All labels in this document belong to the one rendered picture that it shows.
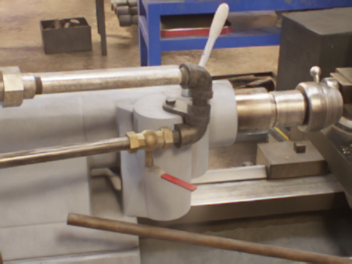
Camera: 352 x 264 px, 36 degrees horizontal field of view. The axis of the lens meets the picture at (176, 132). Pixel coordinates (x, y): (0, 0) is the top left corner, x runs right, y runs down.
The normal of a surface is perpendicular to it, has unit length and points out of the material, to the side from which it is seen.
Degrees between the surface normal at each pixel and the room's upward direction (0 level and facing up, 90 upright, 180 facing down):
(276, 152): 0
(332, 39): 90
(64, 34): 90
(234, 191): 0
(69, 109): 60
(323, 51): 90
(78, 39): 90
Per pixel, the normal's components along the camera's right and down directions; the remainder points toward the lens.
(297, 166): 0.16, 0.45
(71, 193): 0.14, 0.12
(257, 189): 0.00, -0.89
